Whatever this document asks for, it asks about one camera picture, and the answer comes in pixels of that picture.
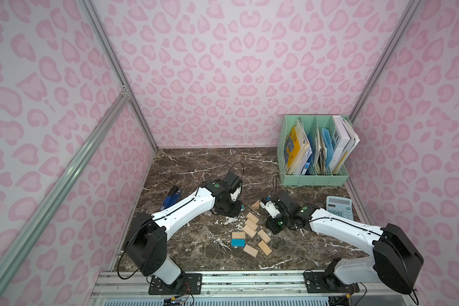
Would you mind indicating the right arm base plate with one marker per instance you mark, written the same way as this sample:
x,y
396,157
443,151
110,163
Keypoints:
x,y
321,282

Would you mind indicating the yellow book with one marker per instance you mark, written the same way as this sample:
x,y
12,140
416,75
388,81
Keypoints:
x,y
297,149

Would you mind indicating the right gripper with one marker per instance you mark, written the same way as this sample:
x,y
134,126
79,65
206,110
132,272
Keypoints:
x,y
279,213

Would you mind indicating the teal rectangular block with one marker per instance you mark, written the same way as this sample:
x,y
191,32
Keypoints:
x,y
238,242

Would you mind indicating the wooden block bottom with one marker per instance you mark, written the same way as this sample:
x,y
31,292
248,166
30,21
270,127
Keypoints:
x,y
250,250

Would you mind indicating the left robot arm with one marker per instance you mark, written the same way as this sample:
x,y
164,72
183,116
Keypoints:
x,y
146,241

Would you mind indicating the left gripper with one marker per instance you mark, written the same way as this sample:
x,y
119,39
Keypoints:
x,y
227,206

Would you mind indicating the wooden block above teal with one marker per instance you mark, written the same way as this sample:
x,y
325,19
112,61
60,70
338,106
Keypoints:
x,y
239,235

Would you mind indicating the wooden block top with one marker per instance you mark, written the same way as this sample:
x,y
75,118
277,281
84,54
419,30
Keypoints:
x,y
251,217

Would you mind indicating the wooden triangle block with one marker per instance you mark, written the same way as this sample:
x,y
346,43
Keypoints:
x,y
256,205

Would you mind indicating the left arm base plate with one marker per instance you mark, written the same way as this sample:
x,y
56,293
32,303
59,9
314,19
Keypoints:
x,y
185,283

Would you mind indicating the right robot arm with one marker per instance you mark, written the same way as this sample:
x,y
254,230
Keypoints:
x,y
391,258

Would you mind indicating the grey calculator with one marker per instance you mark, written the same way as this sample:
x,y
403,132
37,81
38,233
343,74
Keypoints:
x,y
340,206

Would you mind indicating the blue folder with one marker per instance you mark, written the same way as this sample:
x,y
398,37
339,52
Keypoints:
x,y
328,146

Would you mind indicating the aluminium front rail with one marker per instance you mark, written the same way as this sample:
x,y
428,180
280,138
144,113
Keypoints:
x,y
256,283

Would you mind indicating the white book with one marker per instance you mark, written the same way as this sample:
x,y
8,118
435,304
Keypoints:
x,y
344,141

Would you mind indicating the green file organizer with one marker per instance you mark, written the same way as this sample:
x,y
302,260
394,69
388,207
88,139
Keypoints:
x,y
314,172

